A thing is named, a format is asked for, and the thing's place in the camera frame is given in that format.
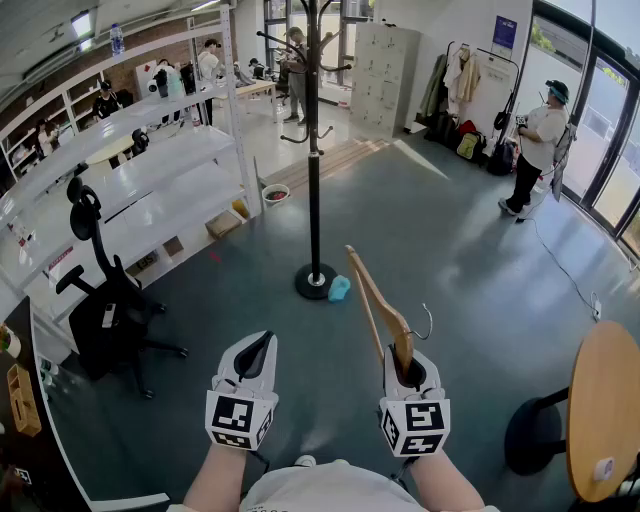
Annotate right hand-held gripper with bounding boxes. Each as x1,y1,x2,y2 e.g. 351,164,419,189
378,344,451,459

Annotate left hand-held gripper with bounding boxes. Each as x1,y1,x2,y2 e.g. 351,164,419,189
204,330,280,451

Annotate wooden hanger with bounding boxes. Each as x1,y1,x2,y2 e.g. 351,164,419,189
344,244,434,382

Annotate black coat rack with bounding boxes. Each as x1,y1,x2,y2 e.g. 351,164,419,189
256,0,354,301

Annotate person's left forearm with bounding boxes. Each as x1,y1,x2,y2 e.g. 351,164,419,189
182,442,250,512

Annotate person's right forearm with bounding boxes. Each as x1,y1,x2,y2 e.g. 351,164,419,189
407,449,487,512

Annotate light blue cloth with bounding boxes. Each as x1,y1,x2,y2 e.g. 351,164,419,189
327,274,352,304

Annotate person's white shirt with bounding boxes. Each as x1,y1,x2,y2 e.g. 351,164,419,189
167,459,501,512

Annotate brown cardboard box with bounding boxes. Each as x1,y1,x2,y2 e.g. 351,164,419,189
204,209,244,241

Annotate black office chair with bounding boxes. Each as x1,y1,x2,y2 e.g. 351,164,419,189
54,177,190,401

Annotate white basin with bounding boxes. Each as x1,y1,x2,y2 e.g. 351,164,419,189
261,183,291,207

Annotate round wooden table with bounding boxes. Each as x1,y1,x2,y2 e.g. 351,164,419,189
566,320,640,504

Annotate white metal shelf unit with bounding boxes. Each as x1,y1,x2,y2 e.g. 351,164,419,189
0,4,265,364

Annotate wooden step platform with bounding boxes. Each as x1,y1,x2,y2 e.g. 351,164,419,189
258,137,392,195

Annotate wooden desk organizer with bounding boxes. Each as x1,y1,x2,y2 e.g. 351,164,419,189
6,363,43,438

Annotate black desk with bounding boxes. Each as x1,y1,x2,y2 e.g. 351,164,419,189
0,297,94,512

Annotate black backpack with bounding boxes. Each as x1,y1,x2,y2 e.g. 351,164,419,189
487,141,517,177

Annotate yellow-green backpack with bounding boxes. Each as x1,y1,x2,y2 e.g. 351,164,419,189
455,130,484,163

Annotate round pale table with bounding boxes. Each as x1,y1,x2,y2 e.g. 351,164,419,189
84,134,136,167

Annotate long wooden table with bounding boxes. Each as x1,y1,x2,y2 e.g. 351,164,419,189
213,79,279,122

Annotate green hanging coat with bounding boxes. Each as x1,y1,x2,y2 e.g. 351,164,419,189
418,53,449,122

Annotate white locker cabinet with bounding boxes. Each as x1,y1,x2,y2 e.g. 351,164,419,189
349,22,423,139

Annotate beige hanging coat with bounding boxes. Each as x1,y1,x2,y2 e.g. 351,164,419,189
442,46,482,117

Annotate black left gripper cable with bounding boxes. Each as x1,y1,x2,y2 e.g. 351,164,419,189
246,448,272,475

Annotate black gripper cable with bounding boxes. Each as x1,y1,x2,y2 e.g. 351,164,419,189
246,448,272,475
389,456,417,482

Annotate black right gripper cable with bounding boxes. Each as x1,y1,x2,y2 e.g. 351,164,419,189
389,456,417,482

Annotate black floor cable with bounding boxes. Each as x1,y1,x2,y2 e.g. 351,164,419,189
517,214,599,309

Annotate black garment rail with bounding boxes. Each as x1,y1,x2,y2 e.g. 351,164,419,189
444,40,524,146

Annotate blue wall poster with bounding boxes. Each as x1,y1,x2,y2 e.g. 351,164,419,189
492,14,519,51

